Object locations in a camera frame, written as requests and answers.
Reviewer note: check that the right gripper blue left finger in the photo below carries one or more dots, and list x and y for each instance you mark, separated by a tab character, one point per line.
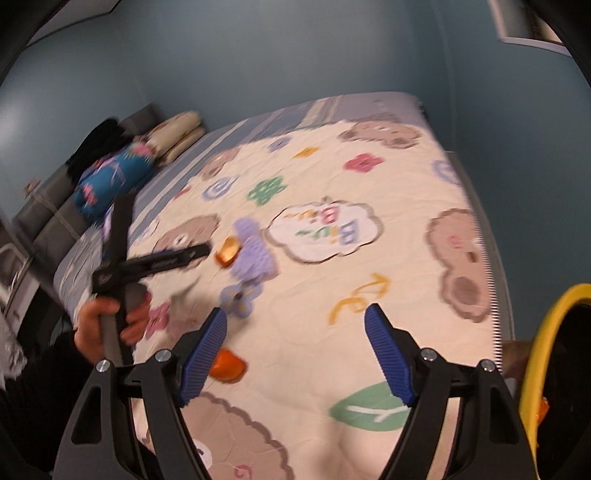
127	422

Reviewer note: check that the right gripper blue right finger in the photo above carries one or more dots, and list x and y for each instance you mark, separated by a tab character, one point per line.
490	441

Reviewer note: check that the orange peel curl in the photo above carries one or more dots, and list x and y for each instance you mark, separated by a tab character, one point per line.
226	255

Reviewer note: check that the purple foam net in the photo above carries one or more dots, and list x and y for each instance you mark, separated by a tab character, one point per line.
255	261

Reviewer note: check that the yellow rimmed black trash bin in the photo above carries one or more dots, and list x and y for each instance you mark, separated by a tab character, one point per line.
555	397

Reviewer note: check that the person left hand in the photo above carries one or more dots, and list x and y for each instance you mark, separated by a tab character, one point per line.
87	337

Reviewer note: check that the grey bed headboard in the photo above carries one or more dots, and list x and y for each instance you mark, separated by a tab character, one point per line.
49	224

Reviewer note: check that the blue floral folded blanket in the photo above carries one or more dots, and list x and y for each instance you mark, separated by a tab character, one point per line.
118	174

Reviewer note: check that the cartoon bear quilt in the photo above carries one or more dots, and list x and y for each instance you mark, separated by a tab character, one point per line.
346	258

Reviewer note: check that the window with dark frame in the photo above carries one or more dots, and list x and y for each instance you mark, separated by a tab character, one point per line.
518	24

